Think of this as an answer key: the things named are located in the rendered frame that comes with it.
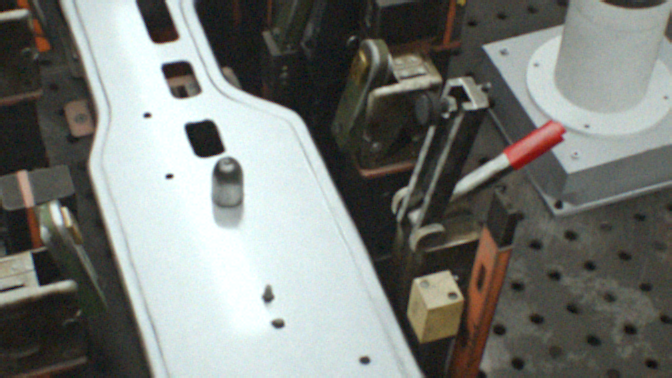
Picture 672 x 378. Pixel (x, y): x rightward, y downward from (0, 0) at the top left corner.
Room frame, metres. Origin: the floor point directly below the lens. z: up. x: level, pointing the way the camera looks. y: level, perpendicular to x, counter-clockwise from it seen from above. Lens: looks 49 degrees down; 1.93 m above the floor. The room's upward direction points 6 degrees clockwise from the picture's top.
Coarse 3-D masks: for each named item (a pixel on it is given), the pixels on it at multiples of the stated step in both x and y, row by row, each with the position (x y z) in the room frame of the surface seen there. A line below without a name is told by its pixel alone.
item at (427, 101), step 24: (432, 96) 0.72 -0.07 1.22; (456, 96) 0.74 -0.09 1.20; (480, 96) 0.73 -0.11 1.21; (432, 120) 0.70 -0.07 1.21; (456, 120) 0.71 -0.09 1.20; (480, 120) 0.72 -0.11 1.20; (432, 144) 0.73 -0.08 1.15; (456, 144) 0.71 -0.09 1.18; (432, 168) 0.73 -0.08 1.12; (456, 168) 0.71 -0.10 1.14; (408, 192) 0.73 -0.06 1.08; (432, 192) 0.71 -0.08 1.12; (432, 216) 0.71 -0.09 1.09
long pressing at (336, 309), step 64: (64, 0) 1.03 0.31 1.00; (128, 0) 1.04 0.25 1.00; (192, 0) 1.05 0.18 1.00; (128, 64) 0.94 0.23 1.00; (192, 64) 0.95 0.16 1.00; (128, 128) 0.85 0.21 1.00; (256, 128) 0.87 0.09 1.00; (128, 192) 0.77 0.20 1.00; (192, 192) 0.78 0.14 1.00; (256, 192) 0.79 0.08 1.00; (320, 192) 0.79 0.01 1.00; (128, 256) 0.70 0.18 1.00; (192, 256) 0.70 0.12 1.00; (256, 256) 0.71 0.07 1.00; (320, 256) 0.72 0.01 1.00; (192, 320) 0.63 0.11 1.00; (256, 320) 0.64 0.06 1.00; (320, 320) 0.64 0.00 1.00; (384, 320) 0.65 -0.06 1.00
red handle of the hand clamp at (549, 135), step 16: (544, 128) 0.77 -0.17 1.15; (560, 128) 0.77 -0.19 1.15; (528, 144) 0.76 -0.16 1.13; (544, 144) 0.76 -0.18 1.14; (496, 160) 0.75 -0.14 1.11; (512, 160) 0.75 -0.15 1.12; (528, 160) 0.75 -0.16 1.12; (480, 176) 0.74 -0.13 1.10; (496, 176) 0.74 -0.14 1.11; (464, 192) 0.73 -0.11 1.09; (416, 208) 0.73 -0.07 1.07; (448, 208) 0.72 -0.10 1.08
